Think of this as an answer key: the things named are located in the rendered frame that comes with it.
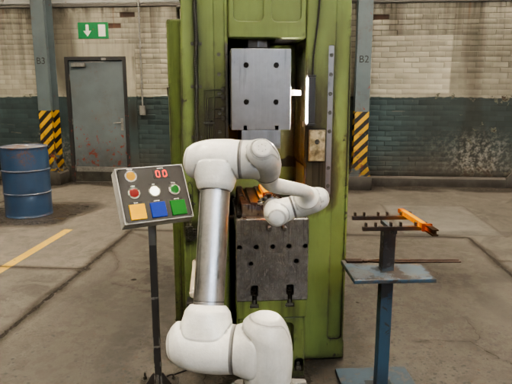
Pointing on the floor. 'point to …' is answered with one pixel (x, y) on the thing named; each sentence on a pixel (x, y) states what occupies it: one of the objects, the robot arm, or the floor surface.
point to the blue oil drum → (26, 180)
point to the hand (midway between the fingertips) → (267, 196)
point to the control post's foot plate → (158, 379)
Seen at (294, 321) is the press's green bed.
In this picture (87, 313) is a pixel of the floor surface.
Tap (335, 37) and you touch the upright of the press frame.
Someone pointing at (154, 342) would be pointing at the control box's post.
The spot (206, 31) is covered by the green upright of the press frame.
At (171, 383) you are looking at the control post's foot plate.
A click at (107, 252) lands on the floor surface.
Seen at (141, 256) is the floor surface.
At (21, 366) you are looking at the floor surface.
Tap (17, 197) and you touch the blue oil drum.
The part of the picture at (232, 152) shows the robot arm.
